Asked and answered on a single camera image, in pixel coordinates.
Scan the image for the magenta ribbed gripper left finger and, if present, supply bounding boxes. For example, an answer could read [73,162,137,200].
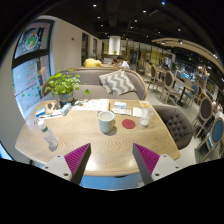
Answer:
[64,143,91,185]

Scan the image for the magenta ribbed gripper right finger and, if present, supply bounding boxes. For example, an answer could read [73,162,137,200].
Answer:
[132,143,160,185]

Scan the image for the clear plastic water bottle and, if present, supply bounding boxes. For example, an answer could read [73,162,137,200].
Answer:
[38,120,58,151]

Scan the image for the red round coaster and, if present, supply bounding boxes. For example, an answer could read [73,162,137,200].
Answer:
[122,119,135,129]

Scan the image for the clear glass with yellow tag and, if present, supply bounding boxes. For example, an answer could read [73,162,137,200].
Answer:
[140,103,150,126]

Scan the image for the dark grey tufted chair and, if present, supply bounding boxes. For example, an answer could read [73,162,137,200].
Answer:
[154,105,193,150]

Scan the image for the white paper sheet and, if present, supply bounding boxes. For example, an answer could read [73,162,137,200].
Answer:
[133,107,142,117]

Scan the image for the grey ceramic mug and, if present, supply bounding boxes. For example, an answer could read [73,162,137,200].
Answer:
[98,111,115,133]

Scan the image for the blue tissue pack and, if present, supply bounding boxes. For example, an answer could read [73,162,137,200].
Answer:
[61,103,71,116]

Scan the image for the blue white leaflet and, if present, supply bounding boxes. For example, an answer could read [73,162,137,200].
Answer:
[112,101,132,115]

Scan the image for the open white booklet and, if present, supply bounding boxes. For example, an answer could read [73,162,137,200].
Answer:
[73,99,109,111]

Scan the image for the small blue card box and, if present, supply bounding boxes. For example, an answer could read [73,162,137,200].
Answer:
[35,107,46,117]

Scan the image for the wooden chair blue seat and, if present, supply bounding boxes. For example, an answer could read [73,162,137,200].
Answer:
[195,118,224,163]

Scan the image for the green potted plant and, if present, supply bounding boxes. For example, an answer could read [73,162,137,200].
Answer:
[42,69,82,104]

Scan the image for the grey zigzag cushion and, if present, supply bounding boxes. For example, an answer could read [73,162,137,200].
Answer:
[100,70,136,96]

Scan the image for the grey curved sofa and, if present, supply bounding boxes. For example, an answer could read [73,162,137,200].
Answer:
[40,67,148,102]

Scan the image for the wooden oval-back chair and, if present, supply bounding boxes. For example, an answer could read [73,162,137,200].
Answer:
[162,71,180,102]

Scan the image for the person in yellow shirt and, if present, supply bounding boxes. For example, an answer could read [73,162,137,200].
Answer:
[83,55,102,67]

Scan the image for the person in white shirt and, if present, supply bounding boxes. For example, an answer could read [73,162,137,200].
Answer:
[114,56,129,69]

